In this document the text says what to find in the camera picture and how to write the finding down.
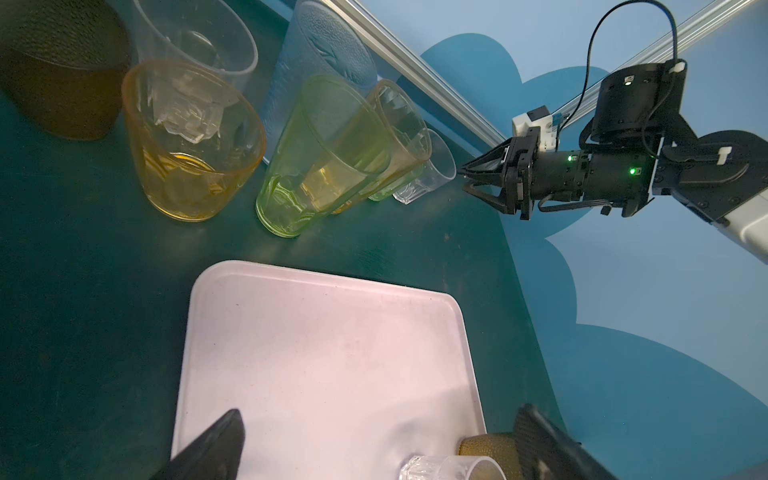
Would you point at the dark amber textured glass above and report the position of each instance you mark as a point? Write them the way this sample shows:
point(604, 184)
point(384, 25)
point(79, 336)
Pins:
point(63, 63)
point(500, 447)

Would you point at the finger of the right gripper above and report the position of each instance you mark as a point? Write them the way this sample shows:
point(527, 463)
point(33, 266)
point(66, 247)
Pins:
point(495, 197)
point(487, 168)

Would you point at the tall clear bluish glass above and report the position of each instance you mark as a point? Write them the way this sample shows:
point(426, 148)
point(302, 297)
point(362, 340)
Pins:
point(317, 41)

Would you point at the tall green glass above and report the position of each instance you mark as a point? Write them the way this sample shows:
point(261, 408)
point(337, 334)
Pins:
point(333, 145)

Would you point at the pink rectangular tray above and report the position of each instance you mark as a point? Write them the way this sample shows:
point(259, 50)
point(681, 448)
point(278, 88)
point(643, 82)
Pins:
point(335, 377)

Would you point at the aluminium frame right post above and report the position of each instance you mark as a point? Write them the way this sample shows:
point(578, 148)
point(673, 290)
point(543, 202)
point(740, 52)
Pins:
point(694, 29)

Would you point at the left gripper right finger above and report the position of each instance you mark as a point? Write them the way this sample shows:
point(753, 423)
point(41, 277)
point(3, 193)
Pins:
point(546, 452)

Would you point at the tall orange glass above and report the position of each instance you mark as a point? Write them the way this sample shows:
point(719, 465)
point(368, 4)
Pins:
point(407, 135)

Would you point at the clear faceted glass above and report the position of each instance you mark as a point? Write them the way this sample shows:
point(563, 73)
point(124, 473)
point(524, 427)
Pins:
point(207, 34)
point(423, 467)
point(437, 172)

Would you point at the small green glass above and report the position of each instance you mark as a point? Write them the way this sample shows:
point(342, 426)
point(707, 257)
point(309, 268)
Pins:
point(399, 183)

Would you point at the aluminium frame back bar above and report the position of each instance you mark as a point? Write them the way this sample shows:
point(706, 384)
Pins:
point(386, 45)

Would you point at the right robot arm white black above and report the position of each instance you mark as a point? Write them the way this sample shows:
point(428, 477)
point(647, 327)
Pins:
point(636, 146)

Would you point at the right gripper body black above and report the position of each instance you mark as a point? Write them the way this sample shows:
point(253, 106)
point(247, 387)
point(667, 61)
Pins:
point(599, 177)

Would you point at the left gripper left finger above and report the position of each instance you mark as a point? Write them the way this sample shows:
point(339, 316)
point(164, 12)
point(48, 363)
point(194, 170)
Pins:
point(214, 454)

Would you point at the orange short glass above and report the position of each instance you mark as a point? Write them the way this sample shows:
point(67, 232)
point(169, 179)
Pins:
point(185, 181)

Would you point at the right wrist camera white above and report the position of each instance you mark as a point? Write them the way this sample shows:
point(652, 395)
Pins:
point(539, 118)

